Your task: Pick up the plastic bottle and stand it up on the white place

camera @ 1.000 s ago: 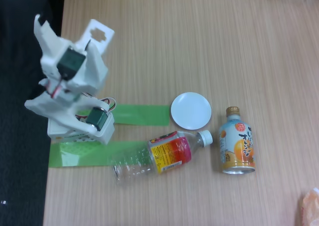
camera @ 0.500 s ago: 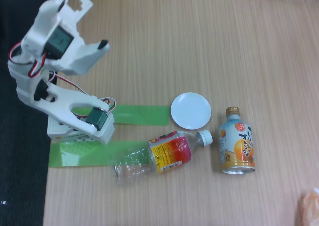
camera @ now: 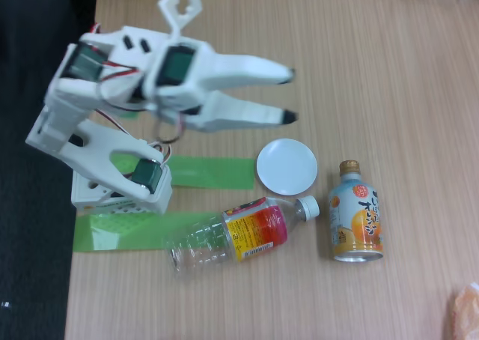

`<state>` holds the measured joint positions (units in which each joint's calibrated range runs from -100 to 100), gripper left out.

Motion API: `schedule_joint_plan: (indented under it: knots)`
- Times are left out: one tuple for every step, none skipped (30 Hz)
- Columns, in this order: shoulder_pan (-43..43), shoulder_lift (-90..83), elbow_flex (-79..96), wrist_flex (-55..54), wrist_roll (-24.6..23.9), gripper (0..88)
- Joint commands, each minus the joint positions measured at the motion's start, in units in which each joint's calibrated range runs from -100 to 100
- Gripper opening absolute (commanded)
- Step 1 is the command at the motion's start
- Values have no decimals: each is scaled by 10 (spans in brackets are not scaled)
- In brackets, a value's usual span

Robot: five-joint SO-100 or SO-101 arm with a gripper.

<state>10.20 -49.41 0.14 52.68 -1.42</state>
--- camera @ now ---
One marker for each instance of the clear plastic bottle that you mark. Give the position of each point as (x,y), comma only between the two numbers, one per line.
(258,227)

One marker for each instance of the orange juice bottle can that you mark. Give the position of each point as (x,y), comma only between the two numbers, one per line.
(355,220)

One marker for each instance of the narrow green tape strip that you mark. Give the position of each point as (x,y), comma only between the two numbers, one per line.
(213,173)

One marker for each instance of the small white plate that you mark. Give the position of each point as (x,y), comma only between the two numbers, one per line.
(286,167)

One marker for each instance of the wide green tape strip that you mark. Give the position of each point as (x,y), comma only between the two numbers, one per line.
(131,231)

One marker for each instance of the orange plastic bag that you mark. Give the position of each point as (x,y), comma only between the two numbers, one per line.
(466,314)

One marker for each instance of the white empty camera mount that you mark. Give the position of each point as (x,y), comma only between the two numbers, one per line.
(169,6)

